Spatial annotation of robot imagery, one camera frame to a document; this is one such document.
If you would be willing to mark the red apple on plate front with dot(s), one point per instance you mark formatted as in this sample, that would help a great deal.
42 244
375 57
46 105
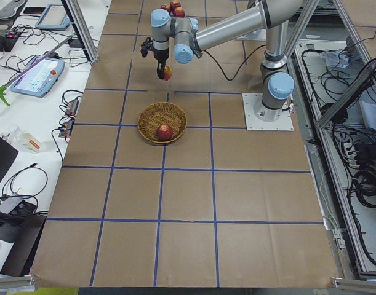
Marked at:
178 12

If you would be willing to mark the green tipped metal pole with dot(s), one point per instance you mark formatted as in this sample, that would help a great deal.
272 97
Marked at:
37 60

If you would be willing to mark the blue teach pendant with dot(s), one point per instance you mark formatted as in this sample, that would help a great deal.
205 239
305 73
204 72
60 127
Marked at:
40 79
54 17

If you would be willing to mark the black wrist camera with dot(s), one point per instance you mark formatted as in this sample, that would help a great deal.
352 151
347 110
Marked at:
146 47

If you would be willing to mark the yellow red apple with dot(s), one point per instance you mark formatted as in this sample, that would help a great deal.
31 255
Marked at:
167 73

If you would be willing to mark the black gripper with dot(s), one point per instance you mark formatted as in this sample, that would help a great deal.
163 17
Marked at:
160 55

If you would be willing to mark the woven wicker basket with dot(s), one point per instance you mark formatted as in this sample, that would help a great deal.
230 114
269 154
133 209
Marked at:
158 114

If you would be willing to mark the clear plastic bottle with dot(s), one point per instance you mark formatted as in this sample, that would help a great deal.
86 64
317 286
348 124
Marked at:
25 138

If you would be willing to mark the red apple on plate right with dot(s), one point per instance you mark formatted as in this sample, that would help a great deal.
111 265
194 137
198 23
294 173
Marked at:
174 4

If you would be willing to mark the aluminium frame post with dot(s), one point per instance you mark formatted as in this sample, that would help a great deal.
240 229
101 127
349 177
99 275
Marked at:
81 30

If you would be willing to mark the red apple on plate left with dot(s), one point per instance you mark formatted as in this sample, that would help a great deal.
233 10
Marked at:
166 7

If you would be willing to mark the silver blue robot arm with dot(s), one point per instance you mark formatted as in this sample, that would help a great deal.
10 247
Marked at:
190 41

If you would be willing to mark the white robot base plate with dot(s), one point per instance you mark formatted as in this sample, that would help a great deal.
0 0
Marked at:
259 118

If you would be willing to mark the blue teach pendant near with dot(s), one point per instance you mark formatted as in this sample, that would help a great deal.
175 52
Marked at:
40 79

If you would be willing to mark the blue teach pendant far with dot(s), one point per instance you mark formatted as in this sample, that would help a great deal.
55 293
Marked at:
54 17

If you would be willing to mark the dark red apple in basket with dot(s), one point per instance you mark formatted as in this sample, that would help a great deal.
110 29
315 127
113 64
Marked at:
164 132

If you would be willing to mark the red apple on plate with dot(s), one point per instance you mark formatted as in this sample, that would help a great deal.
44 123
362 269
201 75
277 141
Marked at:
178 12
166 7
174 4

